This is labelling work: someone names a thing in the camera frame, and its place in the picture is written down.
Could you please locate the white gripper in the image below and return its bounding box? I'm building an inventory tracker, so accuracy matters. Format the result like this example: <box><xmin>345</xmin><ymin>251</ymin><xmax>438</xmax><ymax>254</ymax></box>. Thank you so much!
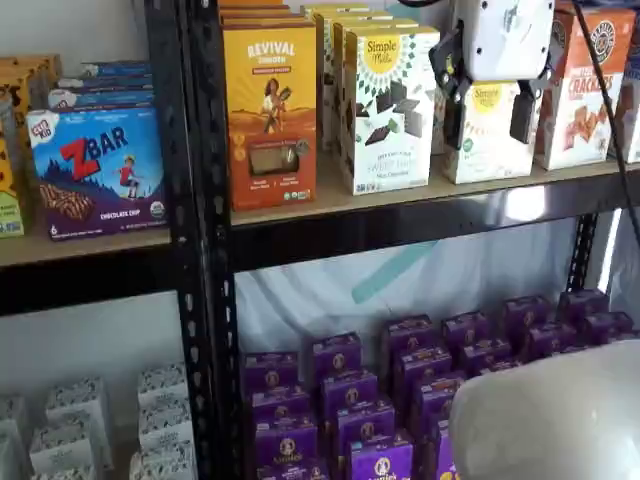
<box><xmin>428</xmin><ymin>0</ymin><xmax>557</xmax><ymax>151</ymax></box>

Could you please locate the small white Simple Mills box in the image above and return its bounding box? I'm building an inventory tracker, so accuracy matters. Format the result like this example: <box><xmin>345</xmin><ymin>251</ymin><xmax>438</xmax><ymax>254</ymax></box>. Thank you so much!
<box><xmin>441</xmin><ymin>81</ymin><xmax>537</xmax><ymax>185</ymax></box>
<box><xmin>430</xmin><ymin>85</ymin><xmax>451</xmax><ymax>157</ymax></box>

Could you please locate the Simple Mills mint chocolate box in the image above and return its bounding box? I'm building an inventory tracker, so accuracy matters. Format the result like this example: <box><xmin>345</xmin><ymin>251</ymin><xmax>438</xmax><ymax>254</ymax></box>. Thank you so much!
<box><xmin>312</xmin><ymin>4</ymin><xmax>397</xmax><ymax>154</ymax></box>
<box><xmin>331</xmin><ymin>18</ymin><xmax>421</xmax><ymax>166</ymax></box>
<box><xmin>343</xmin><ymin>24</ymin><xmax>442</xmax><ymax>197</ymax></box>

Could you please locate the orange white crackers box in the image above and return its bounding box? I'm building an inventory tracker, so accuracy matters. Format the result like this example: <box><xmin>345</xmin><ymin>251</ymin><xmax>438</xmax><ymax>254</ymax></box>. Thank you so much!
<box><xmin>533</xmin><ymin>1</ymin><xmax>638</xmax><ymax>172</ymax></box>

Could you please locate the wooden shelf board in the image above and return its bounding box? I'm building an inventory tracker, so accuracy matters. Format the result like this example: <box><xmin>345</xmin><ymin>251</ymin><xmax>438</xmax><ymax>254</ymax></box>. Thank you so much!
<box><xmin>0</xmin><ymin>225</ymin><xmax>174</xmax><ymax>267</ymax></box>
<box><xmin>228</xmin><ymin>148</ymin><xmax>640</xmax><ymax>227</ymax></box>

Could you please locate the white blue snack box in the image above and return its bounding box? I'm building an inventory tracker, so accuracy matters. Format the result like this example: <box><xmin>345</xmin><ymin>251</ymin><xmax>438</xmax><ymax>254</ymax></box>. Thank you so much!
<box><xmin>606</xmin><ymin>43</ymin><xmax>640</xmax><ymax>165</ymax></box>

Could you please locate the purple Annie's box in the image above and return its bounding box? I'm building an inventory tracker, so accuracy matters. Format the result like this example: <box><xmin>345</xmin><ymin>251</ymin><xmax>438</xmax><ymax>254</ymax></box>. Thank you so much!
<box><xmin>253</xmin><ymin>423</ymin><xmax>320</xmax><ymax>470</ymax></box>
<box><xmin>311</xmin><ymin>331</ymin><xmax>363</xmax><ymax>382</ymax></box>
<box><xmin>256</xmin><ymin>457</ymin><xmax>332</xmax><ymax>480</ymax></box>
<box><xmin>250</xmin><ymin>387</ymin><xmax>312</xmax><ymax>432</ymax></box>
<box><xmin>411</xmin><ymin>373</ymin><xmax>467</xmax><ymax>432</ymax></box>
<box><xmin>526</xmin><ymin>321</ymin><xmax>580</xmax><ymax>360</ymax></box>
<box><xmin>336</xmin><ymin>403</ymin><xmax>397</xmax><ymax>452</ymax></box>
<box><xmin>581</xmin><ymin>311</ymin><xmax>636</xmax><ymax>347</ymax></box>
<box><xmin>501</xmin><ymin>294</ymin><xmax>552</xmax><ymax>337</ymax></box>
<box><xmin>319</xmin><ymin>371</ymin><xmax>380</xmax><ymax>422</ymax></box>
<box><xmin>432</xmin><ymin>418</ymin><xmax>457</xmax><ymax>480</ymax></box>
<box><xmin>383</xmin><ymin>313</ymin><xmax>435</xmax><ymax>362</ymax></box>
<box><xmin>391</xmin><ymin>343</ymin><xmax>455</xmax><ymax>397</ymax></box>
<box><xmin>348</xmin><ymin>433</ymin><xmax>416</xmax><ymax>480</ymax></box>
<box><xmin>441</xmin><ymin>311</ymin><xmax>492</xmax><ymax>352</ymax></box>
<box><xmin>556</xmin><ymin>287</ymin><xmax>610</xmax><ymax>327</ymax></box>
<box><xmin>456</xmin><ymin>338</ymin><xmax>512</xmax><ymax>377</ymax></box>
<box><xmin>241</xmin><ymin>350</ymin><xmax>301</xmax><ymax>397</ymax></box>

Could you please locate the orange Revival box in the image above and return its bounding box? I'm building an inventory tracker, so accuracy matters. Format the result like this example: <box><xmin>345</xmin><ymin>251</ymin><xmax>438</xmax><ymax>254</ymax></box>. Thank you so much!
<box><xmin>218</xmin><ymin>0</ymin><xmax>307</xmax><ymax>29</ymax></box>
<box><xmin>221</xmin><ymin>23</ymin><xmax>318</xmax><ymax>213</ymax></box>

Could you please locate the black metal shelf rack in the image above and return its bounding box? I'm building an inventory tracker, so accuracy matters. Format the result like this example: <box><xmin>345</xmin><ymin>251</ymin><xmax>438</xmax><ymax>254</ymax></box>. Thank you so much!
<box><xmin>185</xmin><ymin>0</ymin><xmax>640</xmax><ymax>480</ymax></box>
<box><xmin>0</xmin><ymin>0</ymin><xmax>201</xmax><ymax>480</ymax></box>

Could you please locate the blue Zbar chocolate chip box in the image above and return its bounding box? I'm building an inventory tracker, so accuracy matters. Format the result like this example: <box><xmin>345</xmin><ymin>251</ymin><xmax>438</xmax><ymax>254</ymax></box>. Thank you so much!
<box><xmin>56</xmin><ymin>73</ymin><xmax>154</xmax><ymax>94</ymax></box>
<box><xmin>47</xmin><ymin>87</ymin><xmax>157</xmax><ymax>112</ymax></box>
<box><xmin>26</xmin><ymin>106</ymin><xmax>167</xmax><ymax>242</ymax></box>
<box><xmin>79</xmin><ymin>60</ymin><xmax>152</xmax><ymax>79</ymax></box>

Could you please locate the white patterned box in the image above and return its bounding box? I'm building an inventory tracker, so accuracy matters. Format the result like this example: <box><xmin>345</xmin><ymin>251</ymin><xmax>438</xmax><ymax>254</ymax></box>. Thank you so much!
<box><xmin>138</xmin><ymin>398</ymin><xmax>195</xmax><ymax>447</ymax></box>
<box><xmin>44</xmin><ymin>376</ymin><xmax>115</xmax><ymax>427</ymax></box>
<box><xmin>136</xmin><ymin>363</ymin><xmax>190</xmax><ymax>402</ymax></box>
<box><xmin>28</xmin><ymin>464</ymin><xmax>97</xmax><ymax>480</ymax></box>
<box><xmin>28</xmin><ymin>423</ymin><xmax>102</xmax><ymax>472</ymax></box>
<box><xmin>129</xmin><ymin>441</ymin><xmax>197</xmax><ymax>480</ymax></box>

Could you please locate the yellow green cookie box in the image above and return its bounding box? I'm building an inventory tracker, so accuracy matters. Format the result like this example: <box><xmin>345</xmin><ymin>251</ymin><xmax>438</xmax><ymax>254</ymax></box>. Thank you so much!
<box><xmin>0</xmin><ymin>69</ymin><xmax>37</xmax><ymax>151</ymax></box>
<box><xmin>0</xmin><ymin>53</ymin><xmax>64</xmax><ymax>111</ymax></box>
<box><xmin>0</xmin><ymin>92</ymin><xmax>26</xmax><ymax>239</ymax></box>

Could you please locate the teal tape strip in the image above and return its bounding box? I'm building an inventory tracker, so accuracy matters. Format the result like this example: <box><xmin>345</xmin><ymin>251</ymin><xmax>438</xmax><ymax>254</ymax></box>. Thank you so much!
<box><xmin>351</xmin><ymin>239</ymin><xmax>442</xmax><ymax>306</ymax></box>

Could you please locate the black cable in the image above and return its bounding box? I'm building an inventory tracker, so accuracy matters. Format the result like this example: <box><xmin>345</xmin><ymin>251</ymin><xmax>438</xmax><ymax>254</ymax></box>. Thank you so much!
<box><xmin>571</xmin><ymin>0</ymin><xmax>640</xmax><ymax>239</ymax></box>

